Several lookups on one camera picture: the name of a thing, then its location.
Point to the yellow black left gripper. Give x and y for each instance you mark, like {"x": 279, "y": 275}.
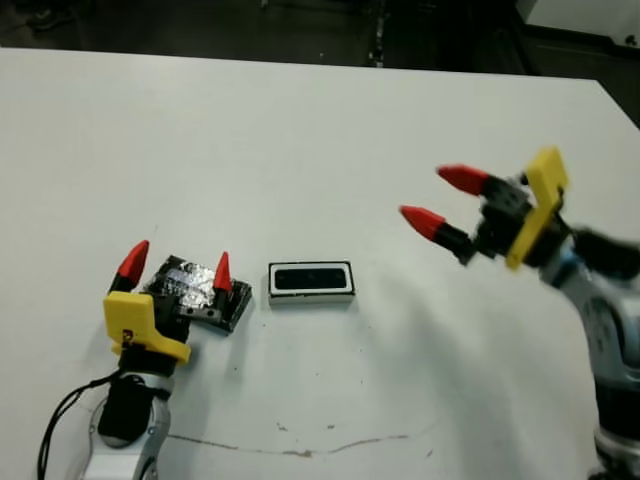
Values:
{"x": 130, "y": 320}

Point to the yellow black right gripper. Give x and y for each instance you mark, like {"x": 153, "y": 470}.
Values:
{"x": 535, "y": 220}

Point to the black shiny box lid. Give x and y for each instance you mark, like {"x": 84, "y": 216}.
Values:
{"x": 192, "y": 280}

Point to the small black camera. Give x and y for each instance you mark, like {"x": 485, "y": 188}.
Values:
{"x": 310, "y": 278}

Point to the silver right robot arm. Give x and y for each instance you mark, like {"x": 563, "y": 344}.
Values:
{"x": 620, "y": 350}

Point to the white cabinet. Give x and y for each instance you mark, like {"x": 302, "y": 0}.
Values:
{"x": 575, "y": 15}

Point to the small black cabinet knob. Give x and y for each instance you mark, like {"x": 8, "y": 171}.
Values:
{"x": 631, "y": 39}

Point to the dark shoe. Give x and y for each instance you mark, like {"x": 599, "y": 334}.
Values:
{"x": 42, "y": 19}

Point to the white camera box base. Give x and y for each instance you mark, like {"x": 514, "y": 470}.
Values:
{"x": 312, "y": 299}

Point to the black metal rack post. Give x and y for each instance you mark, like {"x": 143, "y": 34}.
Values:
{"x": 379, "y": 37}

